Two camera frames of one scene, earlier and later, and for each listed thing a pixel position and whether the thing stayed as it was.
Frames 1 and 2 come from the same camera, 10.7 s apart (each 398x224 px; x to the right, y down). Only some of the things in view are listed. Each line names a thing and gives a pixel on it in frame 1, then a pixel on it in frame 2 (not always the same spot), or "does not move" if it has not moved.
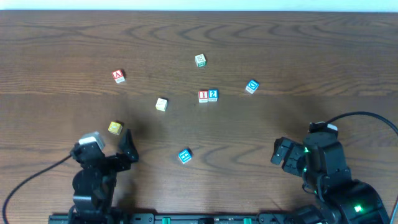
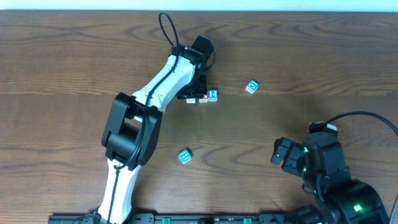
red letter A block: (118, 76) → (190, 101)
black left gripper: (115, 162) → (193, 93)
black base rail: (181, 218) does not move
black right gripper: (292, 158) does not move
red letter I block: (203, 96) does not move
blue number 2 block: (212, 95) does not move
